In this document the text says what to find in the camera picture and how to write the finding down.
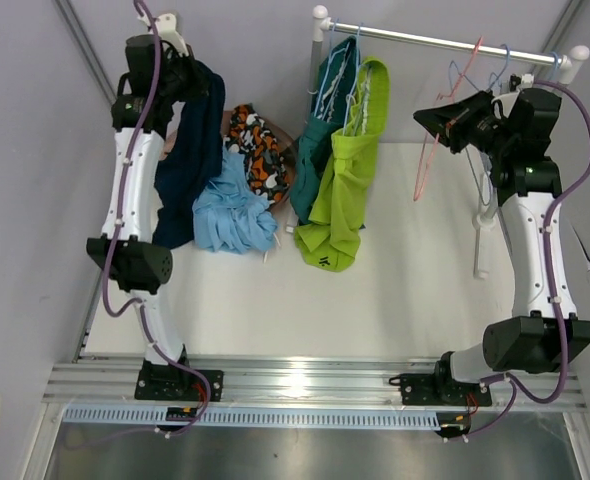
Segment pink wire hanger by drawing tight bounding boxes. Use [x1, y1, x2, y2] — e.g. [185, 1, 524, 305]
[413, 36, 483, 202]

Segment lime green shorts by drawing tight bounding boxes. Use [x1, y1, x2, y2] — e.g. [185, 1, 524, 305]
[294, 56, 390, 272]

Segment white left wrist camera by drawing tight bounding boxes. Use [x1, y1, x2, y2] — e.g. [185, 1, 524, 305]
[155, 12, 189, 57]

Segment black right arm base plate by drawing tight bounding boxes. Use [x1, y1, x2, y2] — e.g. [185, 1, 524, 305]
[388, 373, 492, 407]

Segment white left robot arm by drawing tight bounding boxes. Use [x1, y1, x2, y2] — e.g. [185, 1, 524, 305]
[86, 33, 207, 400]

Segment orange camouflage shorts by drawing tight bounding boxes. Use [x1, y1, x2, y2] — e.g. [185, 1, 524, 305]
[224, 104, 291, 206]

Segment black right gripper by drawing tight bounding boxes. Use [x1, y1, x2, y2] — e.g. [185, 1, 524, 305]
[413, 89, 515, 160]

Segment light blue shorts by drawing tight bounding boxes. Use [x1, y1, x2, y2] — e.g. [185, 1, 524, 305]
[192, 149, 278, 254]

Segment blue wire hanger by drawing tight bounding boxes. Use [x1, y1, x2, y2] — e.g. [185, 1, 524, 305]
[544, 50, 562, 84]

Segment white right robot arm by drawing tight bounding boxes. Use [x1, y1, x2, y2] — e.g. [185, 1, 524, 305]
[413, 82, 590, 404]

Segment pink translucent plastic basin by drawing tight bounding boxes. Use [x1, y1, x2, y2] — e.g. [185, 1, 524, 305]
[221, 111, 294, 184]

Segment navy blue shorts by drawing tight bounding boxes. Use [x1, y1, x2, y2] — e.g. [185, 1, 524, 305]
[153, 61, 226, 249]

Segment teal green shorts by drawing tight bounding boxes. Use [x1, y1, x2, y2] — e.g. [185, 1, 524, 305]
[289, 35, 361, 226]

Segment silver clothes rack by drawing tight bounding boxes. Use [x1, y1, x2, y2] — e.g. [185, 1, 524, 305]
[306, 5, 590, 279]

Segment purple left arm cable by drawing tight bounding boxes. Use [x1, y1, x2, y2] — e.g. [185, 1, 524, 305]
[99, 0, 211, 444]

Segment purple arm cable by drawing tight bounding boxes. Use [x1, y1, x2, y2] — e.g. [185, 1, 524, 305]
[99, 0, 211, 444]
[447, 79, 590, 446]

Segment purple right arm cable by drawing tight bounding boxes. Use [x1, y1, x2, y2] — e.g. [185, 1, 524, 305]
[447, 79, 590, 446]

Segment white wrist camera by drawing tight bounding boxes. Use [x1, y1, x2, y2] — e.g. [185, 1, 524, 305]
[491, 73, 535, 119]
[155, 12, 189, 57]

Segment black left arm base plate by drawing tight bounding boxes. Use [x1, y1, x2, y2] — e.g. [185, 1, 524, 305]
[134, 360, 206, 402]

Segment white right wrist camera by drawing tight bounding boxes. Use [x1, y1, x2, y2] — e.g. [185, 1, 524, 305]
[491, 73, 535, 119]

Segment aluminium mounting rail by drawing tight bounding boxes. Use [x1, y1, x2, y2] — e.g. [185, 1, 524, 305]
[42, 357, 587, 431]

